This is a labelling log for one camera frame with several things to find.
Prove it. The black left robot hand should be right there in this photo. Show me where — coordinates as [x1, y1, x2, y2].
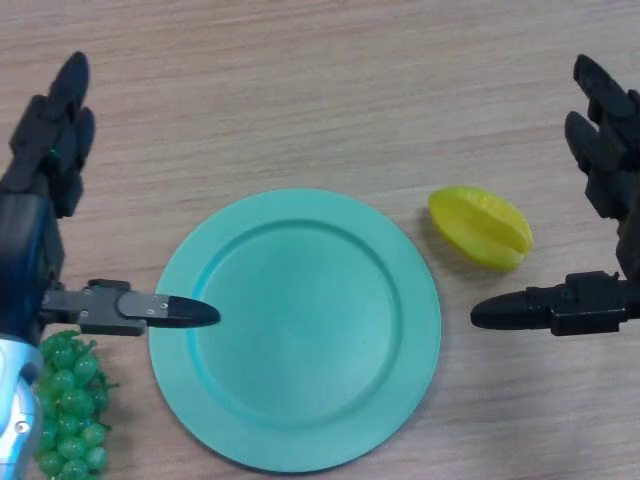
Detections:
[0, 51, 222, 347]

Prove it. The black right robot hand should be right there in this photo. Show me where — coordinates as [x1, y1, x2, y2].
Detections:
[470, 53, 640, 337]

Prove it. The yellow starfruit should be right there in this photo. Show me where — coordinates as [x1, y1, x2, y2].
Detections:
[427, 185, 534, 273]

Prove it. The green round plate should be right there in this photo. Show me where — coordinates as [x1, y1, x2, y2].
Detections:
[148, 187, 442, 474]

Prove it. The green grape bunch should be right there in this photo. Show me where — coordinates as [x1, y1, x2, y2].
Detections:
[32, 327, 121, 480]

